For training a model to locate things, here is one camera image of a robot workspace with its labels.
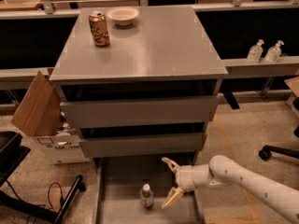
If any open cardboard box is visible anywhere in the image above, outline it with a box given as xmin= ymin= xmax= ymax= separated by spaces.
xmin=11 ymin=71 xmax=88 ymax=164

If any left hand sanitizer bottle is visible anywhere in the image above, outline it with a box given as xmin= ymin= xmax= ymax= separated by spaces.
xmin=247 ymin=39 xmax=264 ymax=62

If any grey drawer cabinet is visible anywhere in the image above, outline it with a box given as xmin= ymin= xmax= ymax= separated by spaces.
xmin=50 ymin=7 xmax=227 ymax=158

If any grey open bottom drawer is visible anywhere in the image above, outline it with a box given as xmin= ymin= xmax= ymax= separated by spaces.
xmin=93 ymin=155 xmax=206 ymax=224

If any black stand with bin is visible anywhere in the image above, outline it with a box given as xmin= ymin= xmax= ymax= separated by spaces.
xmin=0 ymin=131 xmax=87 ymax=224

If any grey metal railing shelf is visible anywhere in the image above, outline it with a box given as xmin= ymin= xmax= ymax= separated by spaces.
xmin=1 ymin=7 xmax=298 ymax=88

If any hand sanitizer bottle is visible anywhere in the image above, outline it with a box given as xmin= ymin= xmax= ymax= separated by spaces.
xmin=247 ymin=39 xmax=264 ymax=62
xmin=265 ymin=40 xmax=284 ymax=63

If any grey middle drawer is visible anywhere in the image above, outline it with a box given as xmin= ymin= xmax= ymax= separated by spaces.
xmin=79 ymin=133 xmax=206 ymax=158

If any white ceramic bowl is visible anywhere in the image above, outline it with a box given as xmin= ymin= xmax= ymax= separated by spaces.
xmin=107 ymin=7 xmax=139 ymax=26

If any right hand sanitizer bottle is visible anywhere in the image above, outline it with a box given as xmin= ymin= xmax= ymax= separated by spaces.
xmin=265 ymin=40 xmax=284 ymax=63

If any grey top drawer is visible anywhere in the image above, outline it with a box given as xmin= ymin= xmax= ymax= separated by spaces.
xmin=61 ymin=96 xmax=218 ymax=128

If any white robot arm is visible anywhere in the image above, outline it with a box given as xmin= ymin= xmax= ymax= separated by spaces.
xmin=162 ymin=155 xmax=299 ymax=224

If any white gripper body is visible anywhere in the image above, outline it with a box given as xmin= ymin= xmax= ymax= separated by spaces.
xmin=176 ymin=164 xmax=213 ymax=192

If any gold soda can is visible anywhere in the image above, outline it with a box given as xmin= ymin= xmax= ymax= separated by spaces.
xmin=89 ymin=10 xmax=110 ymax=47

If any clear plastic water bottle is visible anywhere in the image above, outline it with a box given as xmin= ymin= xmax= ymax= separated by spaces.
xmin=140 ymin=184 xmax=153 ymax=208

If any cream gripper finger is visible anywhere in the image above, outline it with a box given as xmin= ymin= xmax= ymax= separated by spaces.
xmin=162 ymin=157 xmax=180 ymax=174
xmin=162 ymin=188 xmax=184 ymax=209

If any black cable on floor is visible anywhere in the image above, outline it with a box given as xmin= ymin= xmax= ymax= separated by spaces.
xmin=4 ymin=179 xmax=65 ymax=224

